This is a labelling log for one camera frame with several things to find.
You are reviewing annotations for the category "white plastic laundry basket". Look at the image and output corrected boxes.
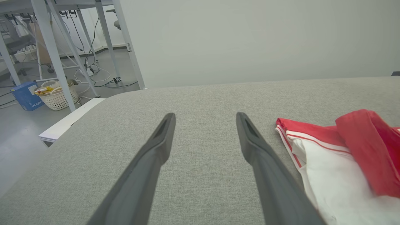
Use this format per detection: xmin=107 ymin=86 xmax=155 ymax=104
xmin=33 ymin=79 xmax=79 ymax=112

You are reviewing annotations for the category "yellow packet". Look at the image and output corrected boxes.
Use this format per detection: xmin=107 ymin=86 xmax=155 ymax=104
xmin=34 ymin=87 xmax=55 ymax=96

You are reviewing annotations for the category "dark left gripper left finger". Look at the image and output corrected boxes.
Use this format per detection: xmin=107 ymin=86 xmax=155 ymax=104
xmin=86 ymin=113 xmax=176 ymax=225

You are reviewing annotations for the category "grey office chair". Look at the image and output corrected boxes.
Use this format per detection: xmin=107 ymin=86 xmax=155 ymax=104
xmin=0 ymin=16 xmax=37 ymax=79

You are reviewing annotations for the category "red and white jersey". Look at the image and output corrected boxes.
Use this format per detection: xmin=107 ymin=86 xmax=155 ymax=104
xmin=275 ymin=108 xmax=400 ymax=225

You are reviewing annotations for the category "white floor cable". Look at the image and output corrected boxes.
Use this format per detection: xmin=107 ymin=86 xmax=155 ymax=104
xmin=73 ymin=62 xmax=113 ymax=85

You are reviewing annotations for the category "blue cardboard box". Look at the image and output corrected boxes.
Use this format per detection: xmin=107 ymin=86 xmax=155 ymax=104
xmin=10 ymin=81 xmax=45 ymax=112

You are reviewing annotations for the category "white equipment box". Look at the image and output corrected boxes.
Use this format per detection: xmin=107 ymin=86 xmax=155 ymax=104
xmin=38 ymin=97 xmax=107 ymax=148

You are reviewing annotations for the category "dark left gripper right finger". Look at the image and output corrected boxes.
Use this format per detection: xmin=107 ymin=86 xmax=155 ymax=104
xmin=236 ymin=112 xmax=327 ymax=225

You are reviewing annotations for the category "black floor cable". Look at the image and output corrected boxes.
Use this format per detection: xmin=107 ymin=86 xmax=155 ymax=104
xmin=94 ymin=80 xmax=138 ymax=89

